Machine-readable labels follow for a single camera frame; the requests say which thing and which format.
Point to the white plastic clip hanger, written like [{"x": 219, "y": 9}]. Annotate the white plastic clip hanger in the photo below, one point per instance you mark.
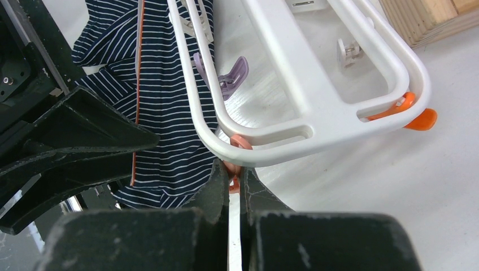
[{"x": 324, "y": 119}]

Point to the wooden hanger rack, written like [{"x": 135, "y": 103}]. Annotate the wooden hanger rack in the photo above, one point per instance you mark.
[{"x": 421, "y": 22}]

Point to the purple clip upper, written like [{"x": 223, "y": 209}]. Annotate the purple clip upper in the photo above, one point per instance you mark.
[{"x": 229, "y": 82}]

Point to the navy striped boxer underwear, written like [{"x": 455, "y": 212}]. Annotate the navy striped boxer underwear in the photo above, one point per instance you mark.
[{"x": 140, "y": 74}]

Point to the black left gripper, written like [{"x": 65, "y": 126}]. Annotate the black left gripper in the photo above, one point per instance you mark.
[{"x": 36, "y": 59}]

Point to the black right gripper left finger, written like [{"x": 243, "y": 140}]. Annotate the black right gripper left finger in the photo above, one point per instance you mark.
[{"x": 192, "y": 237}]

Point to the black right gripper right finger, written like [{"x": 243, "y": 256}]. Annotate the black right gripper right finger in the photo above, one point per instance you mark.
[{"x": 275, "y": 237}]

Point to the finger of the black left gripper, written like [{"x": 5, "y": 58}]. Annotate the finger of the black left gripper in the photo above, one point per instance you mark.
[{"x": 59, "y": 184}]

